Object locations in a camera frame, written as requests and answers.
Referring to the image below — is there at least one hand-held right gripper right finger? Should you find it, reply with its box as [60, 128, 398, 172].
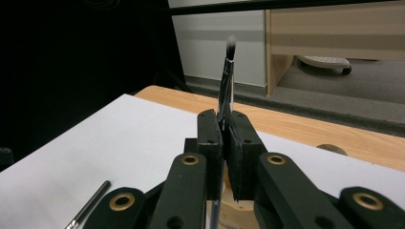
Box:
[226, 110, 269, 202]

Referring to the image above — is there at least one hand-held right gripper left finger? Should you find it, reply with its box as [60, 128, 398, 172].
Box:
[196, 108, 224, 202]

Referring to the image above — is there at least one thin black makeup brush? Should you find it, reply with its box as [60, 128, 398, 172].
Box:
[208, 34, 239, 229]

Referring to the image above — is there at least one round table grommet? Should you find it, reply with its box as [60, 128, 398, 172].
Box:
[316, 143, 349, 157]

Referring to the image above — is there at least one white wheeled platform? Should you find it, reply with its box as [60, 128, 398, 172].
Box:
[297, 54, 353, 76]

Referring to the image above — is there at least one wooden shelf cabinet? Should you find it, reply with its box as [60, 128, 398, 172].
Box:
[265, 0, 405, 97]

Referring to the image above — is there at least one black curtain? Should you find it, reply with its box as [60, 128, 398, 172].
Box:
[0, 0, 186, 155]

